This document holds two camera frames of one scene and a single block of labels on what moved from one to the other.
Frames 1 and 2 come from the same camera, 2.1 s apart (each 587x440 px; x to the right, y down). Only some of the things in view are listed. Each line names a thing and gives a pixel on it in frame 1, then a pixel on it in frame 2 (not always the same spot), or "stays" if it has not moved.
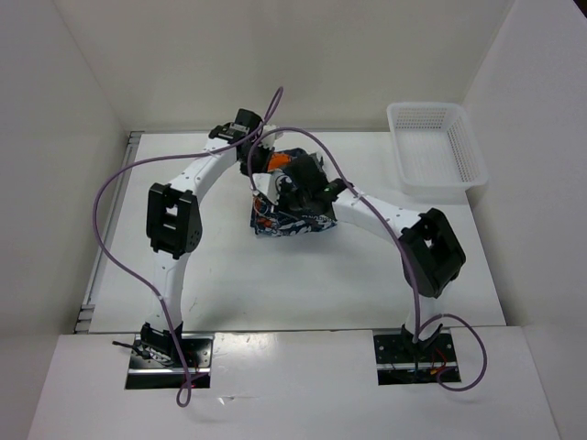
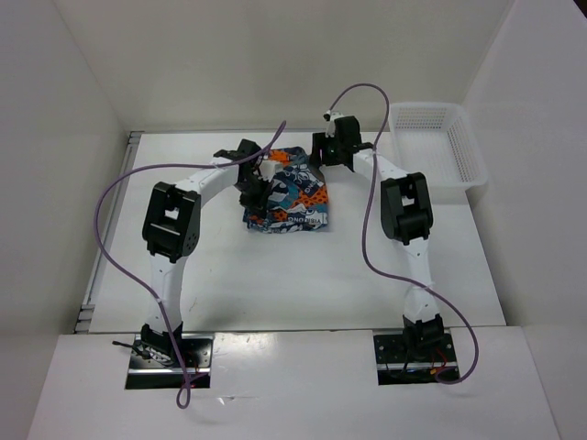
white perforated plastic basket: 435,147 stays
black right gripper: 281,202 -> 320,142
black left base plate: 197,353 stays
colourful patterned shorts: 269,220 stays
